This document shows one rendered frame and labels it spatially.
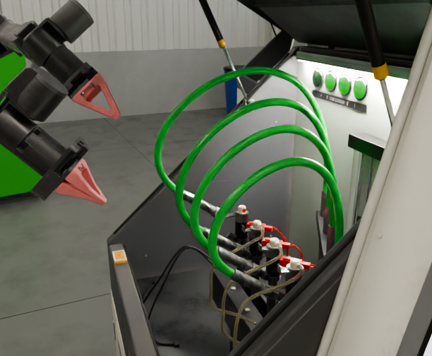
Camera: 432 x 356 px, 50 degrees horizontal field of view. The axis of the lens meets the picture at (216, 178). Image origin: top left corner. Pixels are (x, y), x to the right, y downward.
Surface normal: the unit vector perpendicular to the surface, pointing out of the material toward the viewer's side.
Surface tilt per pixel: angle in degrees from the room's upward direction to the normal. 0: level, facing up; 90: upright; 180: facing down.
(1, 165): 90
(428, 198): 76
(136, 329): 0
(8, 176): 90
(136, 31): 90
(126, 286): 0
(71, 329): 0
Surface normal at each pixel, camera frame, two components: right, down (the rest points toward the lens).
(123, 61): 0.41, 0.30
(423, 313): -0.92, -0.12
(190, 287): 0.00, -0.94
